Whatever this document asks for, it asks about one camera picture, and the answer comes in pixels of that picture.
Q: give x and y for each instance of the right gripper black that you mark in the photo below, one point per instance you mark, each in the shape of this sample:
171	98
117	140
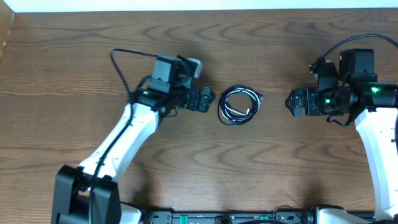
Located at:
310	95

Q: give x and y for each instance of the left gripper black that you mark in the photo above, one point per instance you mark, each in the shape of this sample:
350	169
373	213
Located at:
204	102

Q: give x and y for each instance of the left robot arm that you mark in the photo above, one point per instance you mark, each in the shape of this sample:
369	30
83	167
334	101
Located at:
89	193

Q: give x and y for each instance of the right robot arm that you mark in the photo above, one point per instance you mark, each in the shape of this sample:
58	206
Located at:
351	94

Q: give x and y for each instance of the cardboard panel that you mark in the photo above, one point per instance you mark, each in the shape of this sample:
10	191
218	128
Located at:
7	16

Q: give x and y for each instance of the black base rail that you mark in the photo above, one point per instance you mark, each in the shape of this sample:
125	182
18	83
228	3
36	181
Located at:
167	217

